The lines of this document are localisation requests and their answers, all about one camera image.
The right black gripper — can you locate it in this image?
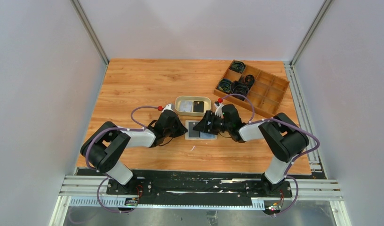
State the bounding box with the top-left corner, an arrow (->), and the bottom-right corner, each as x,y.
194,110 -> 232,135

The white leather card holder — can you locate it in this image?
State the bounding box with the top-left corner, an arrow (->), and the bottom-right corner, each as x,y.
185,120 -> 217,140

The dark grey card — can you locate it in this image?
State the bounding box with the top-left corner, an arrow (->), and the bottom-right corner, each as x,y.
187,121 -> 200,139

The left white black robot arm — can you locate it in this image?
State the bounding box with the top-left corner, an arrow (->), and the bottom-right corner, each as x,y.
80,109 -> 188,194

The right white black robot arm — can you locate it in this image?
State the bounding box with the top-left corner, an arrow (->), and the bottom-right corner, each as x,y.
192,104 -> 309,197

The black card in tray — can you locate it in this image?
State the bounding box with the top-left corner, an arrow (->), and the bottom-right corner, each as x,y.
193,101 -> 204,113

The beige oval tray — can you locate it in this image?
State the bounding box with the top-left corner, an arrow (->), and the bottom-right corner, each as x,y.
175,96 -> 212,117

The blue coiled belt left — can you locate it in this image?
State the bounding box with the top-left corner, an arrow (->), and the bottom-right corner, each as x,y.
217,79 -> 232,94

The dark coiled belt front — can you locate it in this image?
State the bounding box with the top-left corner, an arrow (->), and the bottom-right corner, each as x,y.
231,81 -> 250,101

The black coiled belt middle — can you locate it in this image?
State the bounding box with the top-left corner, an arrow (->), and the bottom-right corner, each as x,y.
243,74 -> 255,88

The black coiled belt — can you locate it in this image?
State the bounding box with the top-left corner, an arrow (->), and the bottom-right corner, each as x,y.
229,61 -> 246,73
243,74 -> 255,88

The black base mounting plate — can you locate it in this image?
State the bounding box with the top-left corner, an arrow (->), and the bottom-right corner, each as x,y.
100,168 -> 293,207

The black coiled belt top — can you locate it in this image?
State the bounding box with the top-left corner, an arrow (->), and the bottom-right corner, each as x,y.
229,61 -> 246,73

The brown wooden compartment box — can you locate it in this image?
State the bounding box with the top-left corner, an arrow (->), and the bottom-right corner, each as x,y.
213,60 -> 289,118

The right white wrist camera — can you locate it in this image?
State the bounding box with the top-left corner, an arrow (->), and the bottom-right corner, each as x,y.
214,101 -> 224,118

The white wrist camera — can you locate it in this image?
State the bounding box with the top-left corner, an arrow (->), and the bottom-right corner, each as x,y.
162,104 -> 174,112
214,101 -> 224,118

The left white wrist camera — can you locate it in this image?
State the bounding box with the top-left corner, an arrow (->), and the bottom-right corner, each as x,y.
162,104 -> 174,112

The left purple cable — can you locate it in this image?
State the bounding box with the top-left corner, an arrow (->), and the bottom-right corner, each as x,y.
84,105 -> 165,214

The purple cable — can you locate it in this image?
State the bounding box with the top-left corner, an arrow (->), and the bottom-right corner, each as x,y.
217,93 -> 320,215
84,105 -> 165,214

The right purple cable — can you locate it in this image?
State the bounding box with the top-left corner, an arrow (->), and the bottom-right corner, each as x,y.
217,93 -> 320,215

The aluminium front rail frame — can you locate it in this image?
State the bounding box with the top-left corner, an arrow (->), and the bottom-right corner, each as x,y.
49,168 -> 351,226

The left corner aluminium post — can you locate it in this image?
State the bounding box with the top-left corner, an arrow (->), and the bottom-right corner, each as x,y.
70,0 -> 110,66

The corner aluminium post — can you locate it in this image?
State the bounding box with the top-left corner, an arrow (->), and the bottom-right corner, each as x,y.
70,0 -> 110,66
290,0 -> 334,67

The right corner aluminium post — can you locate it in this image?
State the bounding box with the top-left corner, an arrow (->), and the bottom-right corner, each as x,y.
290,0 -> 334,67

